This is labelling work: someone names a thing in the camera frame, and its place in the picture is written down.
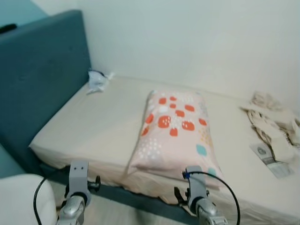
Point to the crumpled beige clothing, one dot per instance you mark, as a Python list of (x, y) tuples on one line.
[(267, 122)]

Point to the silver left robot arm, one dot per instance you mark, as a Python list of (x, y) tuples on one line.
[(72, 211)]

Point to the mattress with beige sheet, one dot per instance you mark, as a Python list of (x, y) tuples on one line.
[(93, 126)]

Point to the pink pillow with red spots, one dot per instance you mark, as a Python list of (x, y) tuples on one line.
[(173, 136)]

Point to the dark teal bed frame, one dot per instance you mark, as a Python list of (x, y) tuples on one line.
[(140, 199)]

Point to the teal upholstered headboard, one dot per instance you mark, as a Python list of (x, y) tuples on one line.
[(37, 79)]

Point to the crumpled clear plastic bag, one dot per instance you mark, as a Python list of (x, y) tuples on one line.
[(97, 82)]

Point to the grey white packaged leaflet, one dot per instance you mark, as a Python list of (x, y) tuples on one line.
[(276, 166)]

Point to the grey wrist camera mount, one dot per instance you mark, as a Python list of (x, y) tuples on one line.
[(197, 185), (78, 180)]

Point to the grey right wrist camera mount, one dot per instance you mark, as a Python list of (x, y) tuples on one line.
[(197, 185)]

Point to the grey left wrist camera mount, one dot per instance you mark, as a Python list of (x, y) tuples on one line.
[(78, 180)]

